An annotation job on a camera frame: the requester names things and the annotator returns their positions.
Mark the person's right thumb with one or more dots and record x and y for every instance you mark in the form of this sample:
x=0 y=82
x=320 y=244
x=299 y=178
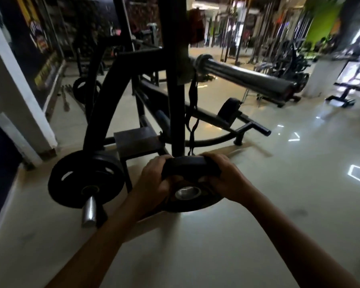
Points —
x=207 y=180

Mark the metal bars on floor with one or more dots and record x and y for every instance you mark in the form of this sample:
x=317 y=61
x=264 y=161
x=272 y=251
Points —
x=65 y=98

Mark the small black weight plate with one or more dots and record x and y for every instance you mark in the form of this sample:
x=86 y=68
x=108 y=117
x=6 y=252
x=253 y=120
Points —
x=79 y=89

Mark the black bench frame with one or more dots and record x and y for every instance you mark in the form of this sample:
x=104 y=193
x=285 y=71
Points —
x=348 y=92

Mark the person's left forearm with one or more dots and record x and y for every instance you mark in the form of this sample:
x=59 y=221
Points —
x=99 y=245

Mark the black weight plate with slots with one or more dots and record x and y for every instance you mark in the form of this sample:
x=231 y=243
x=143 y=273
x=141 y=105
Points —
x=75 y=182

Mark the black steel rack frame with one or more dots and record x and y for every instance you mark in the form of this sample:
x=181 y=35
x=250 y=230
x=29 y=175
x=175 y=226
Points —
x=174 y=86

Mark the person's left thumb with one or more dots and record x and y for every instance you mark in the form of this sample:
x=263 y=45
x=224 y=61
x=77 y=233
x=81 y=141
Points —
x=174 y=182

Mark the black foam roller pad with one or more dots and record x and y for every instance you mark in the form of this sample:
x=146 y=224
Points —
x=229 y=110

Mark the person's right forearm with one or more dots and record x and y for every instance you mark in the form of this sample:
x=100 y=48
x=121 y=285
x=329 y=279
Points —
x=297 y=245

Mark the steel plate storage peg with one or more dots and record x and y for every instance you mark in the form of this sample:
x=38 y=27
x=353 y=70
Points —
x=89 y=211

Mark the person's right hand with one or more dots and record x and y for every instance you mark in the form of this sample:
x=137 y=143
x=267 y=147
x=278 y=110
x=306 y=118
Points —
x=231 y=184

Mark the red hanging bag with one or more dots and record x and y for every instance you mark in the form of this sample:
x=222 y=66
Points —
x=196 y=26

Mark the black square step plate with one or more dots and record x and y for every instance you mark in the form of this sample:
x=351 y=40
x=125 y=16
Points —
x=137 y=142

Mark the white pillar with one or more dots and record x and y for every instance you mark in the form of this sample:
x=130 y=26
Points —
x=322 y=76

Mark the black gym machine with plates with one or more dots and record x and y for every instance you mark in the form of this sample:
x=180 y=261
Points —
x=291 y=67

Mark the dark wall poster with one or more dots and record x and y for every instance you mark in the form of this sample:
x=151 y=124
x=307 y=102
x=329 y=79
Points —
x=37 y=41

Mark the person's left hand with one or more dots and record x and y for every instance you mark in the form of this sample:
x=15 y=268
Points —
x=148 y=188

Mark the steel barbell sleeve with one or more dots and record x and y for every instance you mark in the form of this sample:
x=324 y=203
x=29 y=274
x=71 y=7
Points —
x=246 y=77

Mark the black weight plate steel hub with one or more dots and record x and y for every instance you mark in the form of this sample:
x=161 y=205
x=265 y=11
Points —
x=192 y=169

